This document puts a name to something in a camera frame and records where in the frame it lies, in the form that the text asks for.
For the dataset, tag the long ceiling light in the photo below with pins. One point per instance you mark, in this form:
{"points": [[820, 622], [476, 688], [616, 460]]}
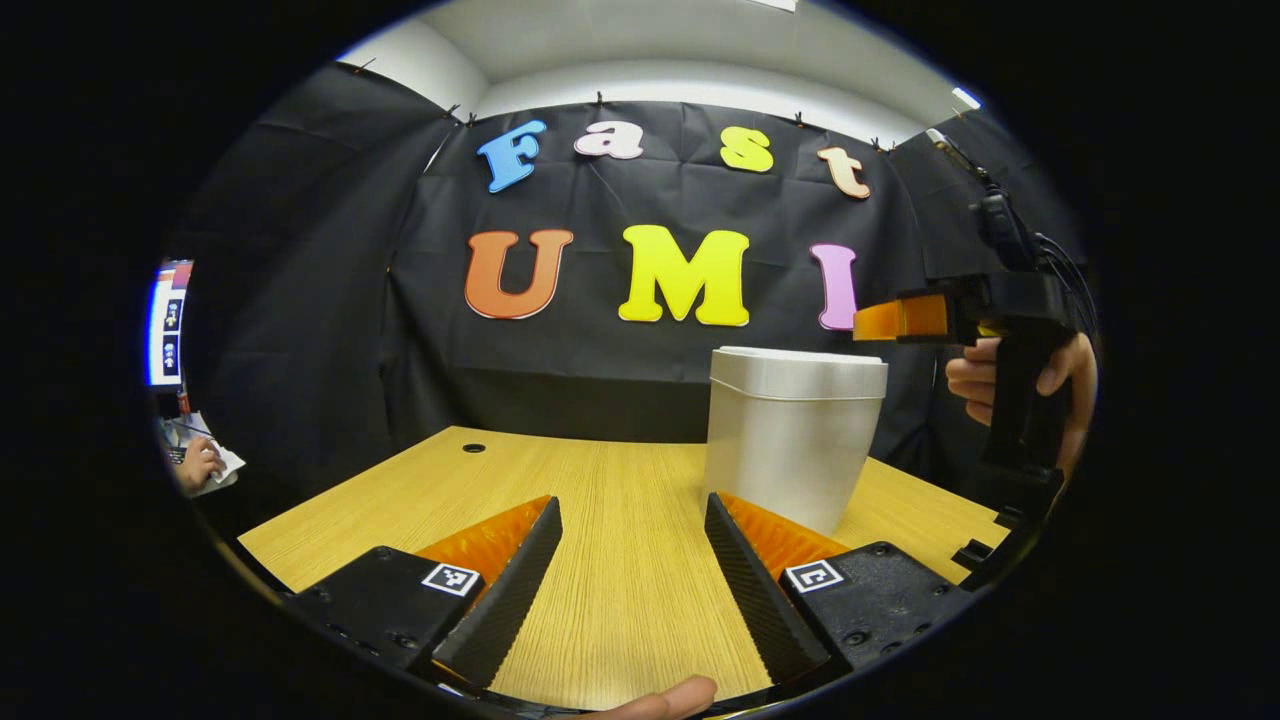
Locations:
{"points": [[772, 4]]}

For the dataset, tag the white desktop garbage bin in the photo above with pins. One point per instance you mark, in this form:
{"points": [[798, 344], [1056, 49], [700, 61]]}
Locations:
{"points": [[790, 450]]}

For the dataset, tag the white paper sheet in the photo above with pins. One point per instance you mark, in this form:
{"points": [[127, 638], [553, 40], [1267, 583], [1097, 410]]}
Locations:
{"points": [[230, 463]]}

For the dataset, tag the small ceiling light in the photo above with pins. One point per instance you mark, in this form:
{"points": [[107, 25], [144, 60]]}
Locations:
{"points": [[966, 98]]}

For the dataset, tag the black backdrop cloth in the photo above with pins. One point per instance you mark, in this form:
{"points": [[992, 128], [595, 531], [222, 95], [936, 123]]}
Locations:
{"points": [[300, 300]]}

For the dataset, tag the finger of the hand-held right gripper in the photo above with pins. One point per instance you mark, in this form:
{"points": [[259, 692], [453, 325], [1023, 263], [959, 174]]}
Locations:
{"points": [[910, 318]]}

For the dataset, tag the wooden desktop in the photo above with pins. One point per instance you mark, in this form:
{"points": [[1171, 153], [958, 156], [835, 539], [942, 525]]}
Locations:
{"points": [[620, 500]]}

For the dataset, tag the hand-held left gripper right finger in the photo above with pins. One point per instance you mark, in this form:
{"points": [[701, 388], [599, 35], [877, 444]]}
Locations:
{"points": [[755, 595]]}

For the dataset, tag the computer monitor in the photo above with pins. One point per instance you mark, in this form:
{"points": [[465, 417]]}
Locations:
{"points": [[168, 330]]}

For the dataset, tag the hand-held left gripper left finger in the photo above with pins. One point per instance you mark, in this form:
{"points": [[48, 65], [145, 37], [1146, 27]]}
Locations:
{"points": [[510, 595]]}

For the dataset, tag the black desk edge bracket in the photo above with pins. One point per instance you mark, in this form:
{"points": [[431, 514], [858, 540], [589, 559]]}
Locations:
{"points": [[990, 555]]}

